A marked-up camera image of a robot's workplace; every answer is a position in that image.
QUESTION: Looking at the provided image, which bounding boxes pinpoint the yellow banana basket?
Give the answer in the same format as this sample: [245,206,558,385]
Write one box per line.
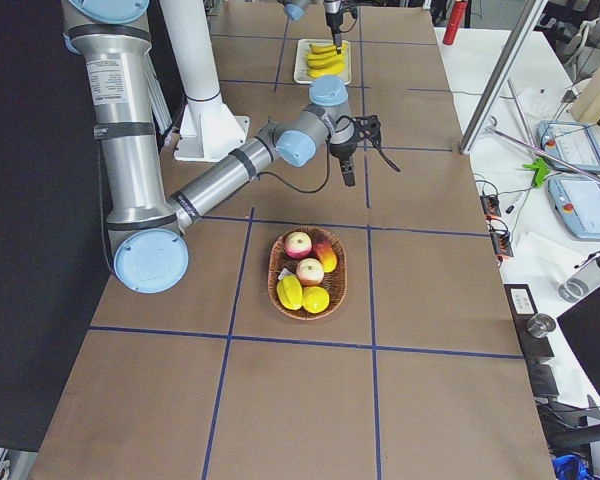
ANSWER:
[309,43,348,55]

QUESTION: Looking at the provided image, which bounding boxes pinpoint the red cylinder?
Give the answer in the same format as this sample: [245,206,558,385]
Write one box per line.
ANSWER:
[442,0,469,46]

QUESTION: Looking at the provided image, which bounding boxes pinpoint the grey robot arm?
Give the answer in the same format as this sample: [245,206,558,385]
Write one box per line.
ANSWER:
[62,1,361,293]
[280,0,344,54]

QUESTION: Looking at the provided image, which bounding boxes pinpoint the yellow lemon fruit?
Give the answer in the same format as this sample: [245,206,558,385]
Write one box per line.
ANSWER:
[302,286,330,314]

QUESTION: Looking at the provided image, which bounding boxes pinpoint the yellow banana moved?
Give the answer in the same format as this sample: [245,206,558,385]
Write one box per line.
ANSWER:
[307,64,347,82]
[307,57,345,76]

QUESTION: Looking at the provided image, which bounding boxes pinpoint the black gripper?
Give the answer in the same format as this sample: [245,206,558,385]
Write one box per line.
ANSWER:
[328,119,358,187]
[323,0,343,54]

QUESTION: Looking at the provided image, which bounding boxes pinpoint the white bear serving tray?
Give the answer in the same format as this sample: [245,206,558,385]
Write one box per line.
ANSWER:
[293,39,352,85]

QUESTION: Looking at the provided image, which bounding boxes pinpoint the aluminium frame post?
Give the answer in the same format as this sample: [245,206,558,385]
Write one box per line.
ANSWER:
[460,0,547,155]

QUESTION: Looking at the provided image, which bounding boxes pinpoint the blue teach pendant far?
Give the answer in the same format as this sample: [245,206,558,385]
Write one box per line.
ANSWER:
[537,120,600,174]

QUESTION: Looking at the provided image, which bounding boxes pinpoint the long metal reacher grabber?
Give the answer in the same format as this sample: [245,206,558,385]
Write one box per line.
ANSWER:
[485,80,600,184]

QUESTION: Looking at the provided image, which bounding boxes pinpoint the yellow banana basket edge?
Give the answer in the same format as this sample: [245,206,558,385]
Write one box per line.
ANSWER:
[276,275,303,311]

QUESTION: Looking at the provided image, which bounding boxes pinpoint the orange circuit board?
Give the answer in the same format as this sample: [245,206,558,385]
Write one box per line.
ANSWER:
[480,194,501,220]
[489,226,514,262]

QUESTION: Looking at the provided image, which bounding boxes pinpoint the brown wicker basket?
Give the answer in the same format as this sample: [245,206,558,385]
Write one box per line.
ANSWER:
[268,226,347,321]

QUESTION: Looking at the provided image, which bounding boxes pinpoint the orange fruit in basket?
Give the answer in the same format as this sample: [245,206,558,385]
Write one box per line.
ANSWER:
[313,241,338,273]

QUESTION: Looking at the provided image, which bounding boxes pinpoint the pale green apple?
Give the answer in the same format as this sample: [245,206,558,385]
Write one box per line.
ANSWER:
[296,258,324,286]

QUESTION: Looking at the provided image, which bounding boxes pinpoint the small steel cup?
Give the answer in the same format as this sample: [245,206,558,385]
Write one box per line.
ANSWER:
[526,313,557,339]

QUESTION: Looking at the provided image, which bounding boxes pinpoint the orange circuit board near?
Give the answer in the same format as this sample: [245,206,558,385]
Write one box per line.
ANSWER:
[489,226,514,262]

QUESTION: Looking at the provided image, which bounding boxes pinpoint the yellow banana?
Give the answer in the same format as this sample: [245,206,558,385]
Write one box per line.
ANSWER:
[305,52,345,68]

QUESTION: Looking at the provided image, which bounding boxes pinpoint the orange circuit board far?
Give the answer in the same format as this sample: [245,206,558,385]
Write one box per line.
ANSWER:
[480,194,501,220]

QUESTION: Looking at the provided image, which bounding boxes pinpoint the blue teach pendant near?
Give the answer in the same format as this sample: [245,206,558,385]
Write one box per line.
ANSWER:
[547,175,600,241]

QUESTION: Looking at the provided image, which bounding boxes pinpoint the blue teach pendant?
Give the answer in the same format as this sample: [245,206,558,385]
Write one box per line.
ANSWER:
[537,120,600,174]
[547,175,600,241]

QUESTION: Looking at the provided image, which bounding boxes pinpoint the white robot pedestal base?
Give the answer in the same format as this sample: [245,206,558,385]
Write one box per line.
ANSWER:
[160,0,250,162]

